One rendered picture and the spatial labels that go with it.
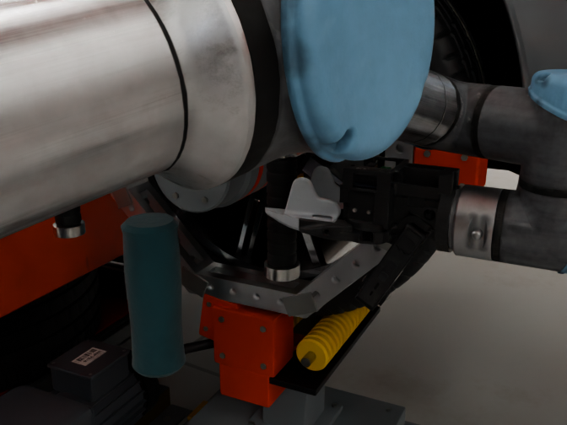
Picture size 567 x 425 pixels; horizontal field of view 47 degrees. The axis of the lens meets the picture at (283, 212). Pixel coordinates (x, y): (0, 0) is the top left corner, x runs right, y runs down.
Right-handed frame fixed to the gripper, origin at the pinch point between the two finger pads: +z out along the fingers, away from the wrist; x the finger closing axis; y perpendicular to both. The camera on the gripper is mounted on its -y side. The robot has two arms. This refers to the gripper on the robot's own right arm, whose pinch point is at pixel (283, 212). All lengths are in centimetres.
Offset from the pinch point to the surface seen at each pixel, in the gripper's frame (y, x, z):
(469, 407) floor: -83, -95, -11
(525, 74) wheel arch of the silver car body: 14.3, -30.4, -22.3
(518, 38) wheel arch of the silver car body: 19.1, -30.4, -20.9
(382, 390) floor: -83, -93, 13
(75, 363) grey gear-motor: -40, -13, 49
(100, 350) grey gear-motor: -40, -18, 48
